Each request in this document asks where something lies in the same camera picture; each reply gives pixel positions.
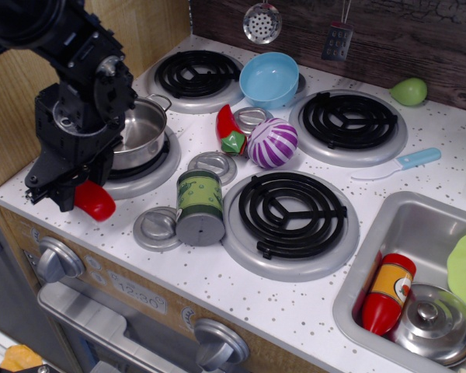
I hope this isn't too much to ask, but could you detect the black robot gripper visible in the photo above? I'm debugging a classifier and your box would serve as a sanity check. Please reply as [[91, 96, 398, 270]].
[[25, 83, 124, 212]]

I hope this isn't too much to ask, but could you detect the red and white toy sushi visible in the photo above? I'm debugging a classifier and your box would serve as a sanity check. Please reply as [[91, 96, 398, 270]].
[[75, 180, 116, 222]]

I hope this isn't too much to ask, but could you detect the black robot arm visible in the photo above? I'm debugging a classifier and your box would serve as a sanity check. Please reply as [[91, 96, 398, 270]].
[[0, 1, 137, 212]]

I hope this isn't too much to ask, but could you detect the small steel pan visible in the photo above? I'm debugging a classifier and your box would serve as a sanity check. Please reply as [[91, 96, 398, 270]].
[[112, 94, 172, 171]]

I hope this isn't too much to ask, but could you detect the front left black burner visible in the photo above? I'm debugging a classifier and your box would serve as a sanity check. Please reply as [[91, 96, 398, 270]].
[[104, 127, 181, 200]]

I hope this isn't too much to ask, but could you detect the black burner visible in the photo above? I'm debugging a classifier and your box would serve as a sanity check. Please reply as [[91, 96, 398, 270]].
[[147, 50, 244, 114], [104, 127, 181, 200], [222, 171, 360, 283], [289, 89, 408, 168]]

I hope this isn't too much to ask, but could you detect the grey oven knob left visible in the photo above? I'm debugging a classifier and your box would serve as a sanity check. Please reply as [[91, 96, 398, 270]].
[[37, 236, 85, 283]]

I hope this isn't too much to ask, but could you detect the grey oven knob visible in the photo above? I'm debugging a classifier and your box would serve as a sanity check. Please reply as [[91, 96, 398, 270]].
[[37, 236, 85, 283], [193, 318, 250, 372]]

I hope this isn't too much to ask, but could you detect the grey stove top knob lower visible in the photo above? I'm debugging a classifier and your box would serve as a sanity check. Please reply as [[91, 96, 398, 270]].
[[133, 207, 182, 252]]

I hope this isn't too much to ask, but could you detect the grey stove knob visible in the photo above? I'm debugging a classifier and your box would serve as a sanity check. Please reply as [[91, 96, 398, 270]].
[[133, 207, 182, 252], [233, 107, 273, 136], [188, 152, 238, 186]]

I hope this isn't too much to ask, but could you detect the green labelled toy can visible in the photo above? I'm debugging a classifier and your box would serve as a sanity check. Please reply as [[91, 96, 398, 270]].
[[176, 169, 225, 246]]

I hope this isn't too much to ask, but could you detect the grey stove top knob middle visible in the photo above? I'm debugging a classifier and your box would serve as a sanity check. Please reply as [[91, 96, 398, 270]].
[[188, 152, 238, 186]]

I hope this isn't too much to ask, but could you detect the back left black burner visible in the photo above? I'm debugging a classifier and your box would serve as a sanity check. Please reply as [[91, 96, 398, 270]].
[[147, 50, 244, 114]]

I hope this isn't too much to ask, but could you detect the red toy chili pepper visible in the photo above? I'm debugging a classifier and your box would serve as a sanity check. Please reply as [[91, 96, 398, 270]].
[[216, 104, 247, 155]]

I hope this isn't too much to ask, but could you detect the grey stove top knob upper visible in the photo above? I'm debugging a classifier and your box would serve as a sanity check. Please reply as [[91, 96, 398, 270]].
[[233, 107, 273, 136]]

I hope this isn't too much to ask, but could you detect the orange object bottom left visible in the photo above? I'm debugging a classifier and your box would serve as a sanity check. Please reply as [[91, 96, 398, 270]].
[[0, 345, 43, 372]]

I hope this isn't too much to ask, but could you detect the purple striped toy onion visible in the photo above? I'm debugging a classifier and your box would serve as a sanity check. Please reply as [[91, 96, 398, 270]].
[[247, 118, 298, 169]]

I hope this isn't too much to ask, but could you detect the grey oven knob right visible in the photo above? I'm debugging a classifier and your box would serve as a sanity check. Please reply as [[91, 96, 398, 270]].
[[193, 318, 250, 372]]

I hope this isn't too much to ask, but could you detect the front right black burner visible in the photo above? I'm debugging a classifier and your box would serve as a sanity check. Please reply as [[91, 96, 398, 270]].
[[222, 171, 360, 283]]

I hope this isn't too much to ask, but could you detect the light blue plastic bowl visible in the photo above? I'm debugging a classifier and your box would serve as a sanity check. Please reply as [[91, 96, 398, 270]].
[[239, 52, 299, 110]]

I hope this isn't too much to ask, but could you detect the hanging steel skimmer spoon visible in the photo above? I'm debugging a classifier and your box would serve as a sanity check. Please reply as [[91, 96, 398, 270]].
[[242, 1, 282, 44]]

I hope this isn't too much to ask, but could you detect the back right black burner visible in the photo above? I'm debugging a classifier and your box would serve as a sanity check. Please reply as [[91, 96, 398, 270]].
[[289, 89, 408, 168]]

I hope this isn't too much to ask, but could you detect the hanging steel slotted spatula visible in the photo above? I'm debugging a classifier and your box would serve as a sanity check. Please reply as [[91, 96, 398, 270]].
[[321, 1, 353, 62]]

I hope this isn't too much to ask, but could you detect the red toy ketchup bottle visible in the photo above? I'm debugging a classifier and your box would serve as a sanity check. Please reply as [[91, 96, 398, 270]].
[[361, 253, 416, 336]]

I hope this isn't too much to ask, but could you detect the green toy pear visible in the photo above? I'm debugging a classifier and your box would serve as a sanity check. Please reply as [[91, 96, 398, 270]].
[[389, 78, 428, 106]]

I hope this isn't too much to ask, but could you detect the steel toy sink basin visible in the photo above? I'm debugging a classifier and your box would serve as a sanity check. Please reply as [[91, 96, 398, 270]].
[[333, 192, 466, 372]]

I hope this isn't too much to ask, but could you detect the steel pot lid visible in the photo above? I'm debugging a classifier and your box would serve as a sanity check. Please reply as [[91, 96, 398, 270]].
[[387, 283, 466, 367]]

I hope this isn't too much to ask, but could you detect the grey oven door handle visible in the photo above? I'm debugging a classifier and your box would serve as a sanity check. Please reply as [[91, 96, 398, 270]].
[[37, 282, 200, 372]]

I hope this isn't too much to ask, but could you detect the toy knife blue handle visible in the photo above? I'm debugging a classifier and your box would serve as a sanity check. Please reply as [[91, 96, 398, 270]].
[[350, 148, 442, 180]]

